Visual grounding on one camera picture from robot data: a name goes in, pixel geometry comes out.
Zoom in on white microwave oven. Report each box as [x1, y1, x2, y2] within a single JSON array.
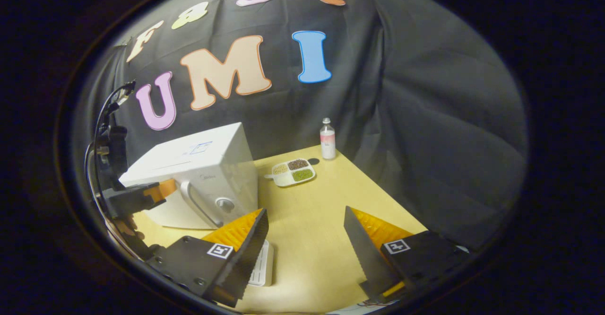
[[118, 122, 259, 230]]

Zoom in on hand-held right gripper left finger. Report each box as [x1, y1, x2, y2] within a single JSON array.
[[147, 209, 269, 307]]

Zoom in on white divided dish with grains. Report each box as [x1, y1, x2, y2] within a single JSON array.
[[265, 158, 316, 187]]

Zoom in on white plastic food tray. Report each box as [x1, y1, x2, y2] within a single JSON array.
[[248, 239, 275, 287]]

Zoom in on clear bottle with pink label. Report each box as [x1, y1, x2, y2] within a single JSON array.
[[320, 117, 336, 160]]

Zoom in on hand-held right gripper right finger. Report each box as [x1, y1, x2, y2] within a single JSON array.
[[344, 206, 471, 304]]

